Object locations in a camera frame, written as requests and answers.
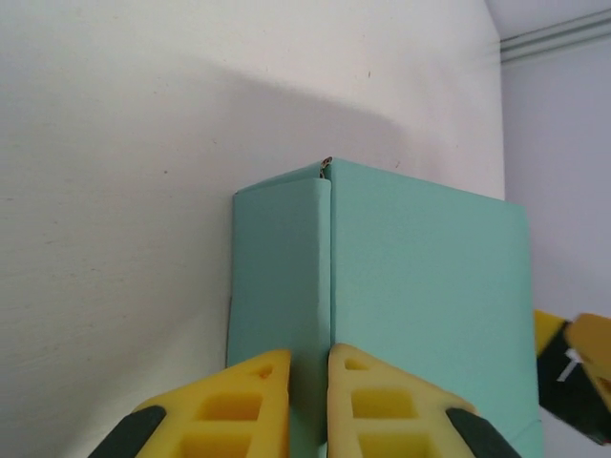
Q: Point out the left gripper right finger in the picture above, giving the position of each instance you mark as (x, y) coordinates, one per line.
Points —
(382, 410)

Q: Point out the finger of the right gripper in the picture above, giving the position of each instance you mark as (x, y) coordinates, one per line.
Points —
(596, 343)
(558, 381)

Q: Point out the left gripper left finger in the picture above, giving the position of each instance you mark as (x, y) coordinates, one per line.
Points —
(229, 410)

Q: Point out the teal paper box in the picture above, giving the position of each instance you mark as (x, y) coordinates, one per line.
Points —
(420, 286)

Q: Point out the left aluminium frame post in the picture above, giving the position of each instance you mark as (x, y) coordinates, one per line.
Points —
(554, 35)

